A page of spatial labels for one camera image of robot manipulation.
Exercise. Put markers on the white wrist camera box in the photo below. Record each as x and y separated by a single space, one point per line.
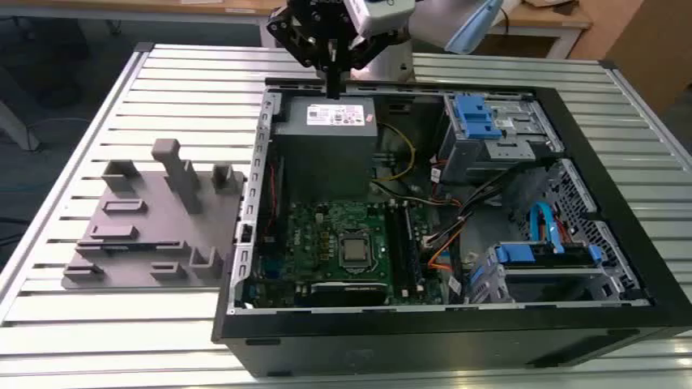
378 16

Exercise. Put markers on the blue drive bay latch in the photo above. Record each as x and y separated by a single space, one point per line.
476 117

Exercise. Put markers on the white table leg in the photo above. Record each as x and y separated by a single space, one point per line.
21 129

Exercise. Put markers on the gray parts rack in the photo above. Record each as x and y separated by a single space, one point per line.
145 194

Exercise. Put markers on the metal drive cage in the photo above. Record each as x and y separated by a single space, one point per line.
508 150

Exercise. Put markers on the black graphics card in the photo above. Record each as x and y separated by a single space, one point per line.
350 293

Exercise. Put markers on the metal disk bay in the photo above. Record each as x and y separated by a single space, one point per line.
550 273

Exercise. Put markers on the gray power supply unit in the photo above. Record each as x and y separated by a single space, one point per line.
324 162

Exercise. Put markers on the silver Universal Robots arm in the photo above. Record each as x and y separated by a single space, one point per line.
394 56

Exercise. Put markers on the silver CPU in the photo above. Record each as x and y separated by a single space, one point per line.
356 248

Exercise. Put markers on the black RAM slot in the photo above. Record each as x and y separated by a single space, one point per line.
397 251

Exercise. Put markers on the CPU socket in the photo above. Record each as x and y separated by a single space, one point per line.
357 265

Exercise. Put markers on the empty blue disk carrier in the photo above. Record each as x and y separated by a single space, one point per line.
476 283

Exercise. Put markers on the wooden desk white frame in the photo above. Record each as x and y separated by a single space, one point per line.
540 18

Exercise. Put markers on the black PC case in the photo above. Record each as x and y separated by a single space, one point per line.
378 352

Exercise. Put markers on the brown wooden cabinet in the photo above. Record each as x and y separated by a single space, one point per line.
648 48

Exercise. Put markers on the hard disk in blue carrier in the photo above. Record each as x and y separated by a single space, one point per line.
516 254

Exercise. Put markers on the green motherboard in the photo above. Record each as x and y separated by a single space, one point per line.
318 243

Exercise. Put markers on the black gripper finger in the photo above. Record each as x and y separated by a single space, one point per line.
294 38
337 73

